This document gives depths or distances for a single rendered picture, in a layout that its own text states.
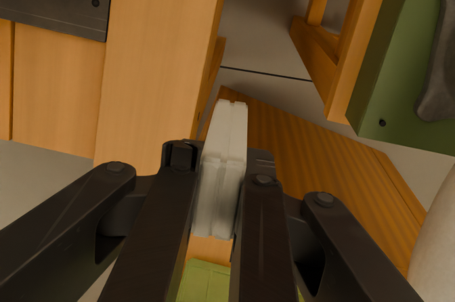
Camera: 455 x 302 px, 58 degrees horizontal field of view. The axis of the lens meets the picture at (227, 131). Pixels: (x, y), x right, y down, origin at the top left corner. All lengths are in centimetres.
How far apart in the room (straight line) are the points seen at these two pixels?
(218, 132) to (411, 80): 44
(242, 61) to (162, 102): 91
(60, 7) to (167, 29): 15
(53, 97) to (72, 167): 113
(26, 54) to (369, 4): 49
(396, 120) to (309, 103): 97
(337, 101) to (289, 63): 86
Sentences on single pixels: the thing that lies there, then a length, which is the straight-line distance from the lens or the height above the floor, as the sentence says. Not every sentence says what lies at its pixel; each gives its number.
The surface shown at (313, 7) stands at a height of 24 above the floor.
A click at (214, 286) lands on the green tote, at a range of 82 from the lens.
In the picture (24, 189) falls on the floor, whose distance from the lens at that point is 194.
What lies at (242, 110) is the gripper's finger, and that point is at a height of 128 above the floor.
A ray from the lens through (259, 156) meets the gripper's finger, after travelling 16.
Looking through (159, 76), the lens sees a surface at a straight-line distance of 59.
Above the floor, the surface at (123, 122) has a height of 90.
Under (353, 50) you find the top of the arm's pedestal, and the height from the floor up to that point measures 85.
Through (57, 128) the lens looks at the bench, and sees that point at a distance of 69.
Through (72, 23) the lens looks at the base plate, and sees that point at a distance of 61.
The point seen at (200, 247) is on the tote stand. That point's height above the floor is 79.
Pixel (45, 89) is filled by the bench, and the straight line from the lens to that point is 68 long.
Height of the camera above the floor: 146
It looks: 68 degrees down
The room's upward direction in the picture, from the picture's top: 170 degrees counter-clockwise
